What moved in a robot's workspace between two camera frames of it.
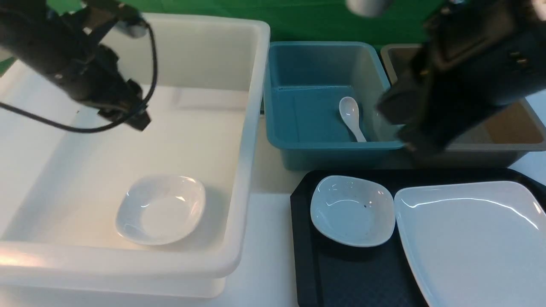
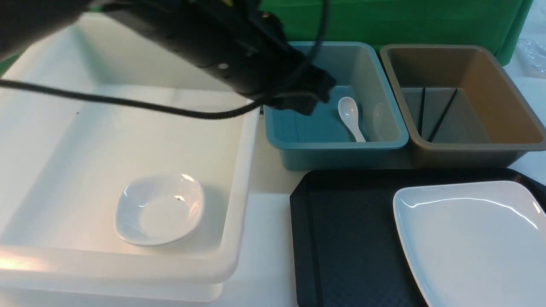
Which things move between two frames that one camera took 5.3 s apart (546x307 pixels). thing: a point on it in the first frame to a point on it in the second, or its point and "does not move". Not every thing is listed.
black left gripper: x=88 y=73 to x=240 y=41
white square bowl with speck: x=357 y=211 to x=158 y=209
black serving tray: x=329 y=273 does not move
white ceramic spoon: x=349 y=109 does not move
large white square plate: x=479 y=244 does not move
